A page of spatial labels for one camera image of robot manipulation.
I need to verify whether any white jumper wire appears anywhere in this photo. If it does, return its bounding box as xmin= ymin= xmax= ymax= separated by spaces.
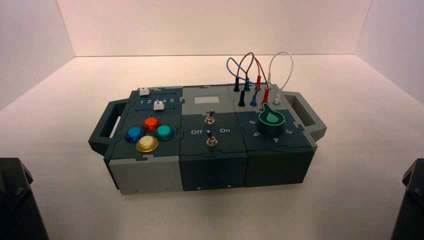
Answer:
xmin=267 ymin=51 xmax=295 ymax=107

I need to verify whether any blue jumper wire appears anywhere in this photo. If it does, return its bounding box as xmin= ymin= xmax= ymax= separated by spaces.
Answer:
xmin=226 ymin=56 xmax=263 ymax=108

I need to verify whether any blue round push button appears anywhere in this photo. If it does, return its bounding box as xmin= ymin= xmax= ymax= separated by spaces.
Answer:
xmin=124 ymin=125 xmax=146 ymax=144

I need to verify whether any black jumper wire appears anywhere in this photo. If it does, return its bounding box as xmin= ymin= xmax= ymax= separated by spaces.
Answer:
xmin=233 ymin=51 xmax=256 ymax=108

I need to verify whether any yellow round push button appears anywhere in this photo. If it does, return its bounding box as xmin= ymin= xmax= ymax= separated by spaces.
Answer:
xmin=136 ymin=135 xmax=160 ymax=154

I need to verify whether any green black rotary knob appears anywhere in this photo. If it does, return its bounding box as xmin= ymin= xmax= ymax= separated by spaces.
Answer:
xmin=257 ymin=102 xmax=287 ymax=137

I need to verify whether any red jumper wire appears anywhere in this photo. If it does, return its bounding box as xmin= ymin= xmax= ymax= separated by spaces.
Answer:
xmin=252 ymin=56 xmax=271 ymax=106

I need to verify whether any teal round push button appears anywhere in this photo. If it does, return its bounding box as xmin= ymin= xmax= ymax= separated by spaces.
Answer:
xmin=154 ymin=124 xmax=175 ymax=141

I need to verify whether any metal toggle switch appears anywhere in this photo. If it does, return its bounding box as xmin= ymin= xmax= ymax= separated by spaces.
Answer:
xmin=203 ymin=109 xmax=216 ymax=126
xmin=205 ymin=130 xmax=218 ymax=148

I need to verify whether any dark teal grey task box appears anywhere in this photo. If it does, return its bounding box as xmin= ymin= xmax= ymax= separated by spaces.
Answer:
xmin=88 ymin=84 xmax=328 ymax=196

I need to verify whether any orange round push button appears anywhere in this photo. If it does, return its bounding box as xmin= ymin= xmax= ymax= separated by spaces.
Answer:
xmin=142 ymin=116 xmax=163 ymax=133

